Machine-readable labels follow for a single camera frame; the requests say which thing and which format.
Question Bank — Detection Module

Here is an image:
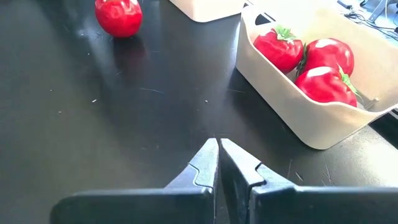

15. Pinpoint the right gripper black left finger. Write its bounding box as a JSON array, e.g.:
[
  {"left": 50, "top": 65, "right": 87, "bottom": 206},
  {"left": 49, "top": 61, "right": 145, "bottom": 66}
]
[{"left": 49, "top": 138, "right": 220, "bottom": 224}]

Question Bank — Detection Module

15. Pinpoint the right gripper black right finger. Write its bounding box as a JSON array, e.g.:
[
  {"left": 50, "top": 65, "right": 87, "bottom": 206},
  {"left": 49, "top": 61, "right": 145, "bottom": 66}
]
[{"left": 219, "top": 138, "right": 398, "bottom": 224}]

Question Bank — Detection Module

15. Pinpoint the white plastic basket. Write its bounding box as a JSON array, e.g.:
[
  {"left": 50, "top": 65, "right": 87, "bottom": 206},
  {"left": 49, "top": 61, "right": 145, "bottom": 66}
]
[{"left": 167, "top": 0, "right": 249, "bottom": 23}]

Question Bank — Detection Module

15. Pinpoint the black floor cable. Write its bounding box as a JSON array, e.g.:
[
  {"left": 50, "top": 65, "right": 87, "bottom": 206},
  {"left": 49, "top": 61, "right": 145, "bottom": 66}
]
[{"left": 337, "top": 0, "right": 398, "bottom": 41}]

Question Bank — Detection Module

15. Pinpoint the beige plastic basket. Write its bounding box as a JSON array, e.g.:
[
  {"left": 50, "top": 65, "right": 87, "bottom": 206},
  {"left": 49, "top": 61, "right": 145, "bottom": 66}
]
[{"left": 235, "top": 4, "right": 398, "bottom": 151}]

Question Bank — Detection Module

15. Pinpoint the red toy tomato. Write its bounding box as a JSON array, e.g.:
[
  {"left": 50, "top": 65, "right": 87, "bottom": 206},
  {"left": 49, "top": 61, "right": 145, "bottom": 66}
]
[
  {"left": 94, "top": 0, "right": 144, "bottom": 39},
  {"left": 298, "top": 37, "right": 355, "bottom": 77},
  {"left": 294, "top": 66, "right": 359, "bottom": 108},
  {"left": 253, "top": 25, "right": 304, "bottom": 75}
]

